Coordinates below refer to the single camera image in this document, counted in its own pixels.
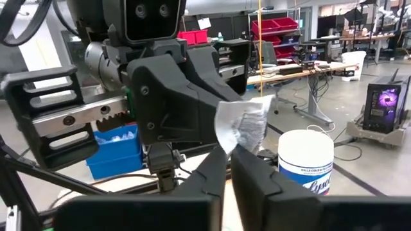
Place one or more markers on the black computer tower purple fan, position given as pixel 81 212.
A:
pixel 379 109

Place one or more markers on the white-lidded disinfectant wipes canister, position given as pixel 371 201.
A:
pixel 305 154

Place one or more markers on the red storage bin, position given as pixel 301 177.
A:
pixel 285 52
pixel 273 40
pixel 265 27
pixel 192 37
pixel 287 23

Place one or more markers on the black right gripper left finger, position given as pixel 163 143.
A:
pixel 210 179

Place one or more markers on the long wooden work table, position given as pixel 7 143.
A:
pixel 289 75

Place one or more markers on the blue plastic storage bin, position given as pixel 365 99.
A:
pixel 115 160

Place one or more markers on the white paper tag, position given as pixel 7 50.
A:
pixel 204 23

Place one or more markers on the grey dolly cart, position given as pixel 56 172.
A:
pixel 379 138

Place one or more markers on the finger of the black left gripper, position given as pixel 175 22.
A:
pixel 173 109
pixel 208 77

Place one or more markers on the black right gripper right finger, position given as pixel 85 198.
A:
pixel 263 199

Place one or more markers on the grey office chair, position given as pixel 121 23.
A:
pixel 266 53

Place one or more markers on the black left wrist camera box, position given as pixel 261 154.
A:
pixel 151 19

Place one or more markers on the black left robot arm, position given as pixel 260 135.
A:
pixel 102 67

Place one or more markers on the white bucket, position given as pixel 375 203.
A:
pixel 353 64

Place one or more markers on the wooden background table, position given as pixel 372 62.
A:
pixel 366 38

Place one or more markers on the white blue alcohol pad packet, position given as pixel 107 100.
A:
pixel 241 125

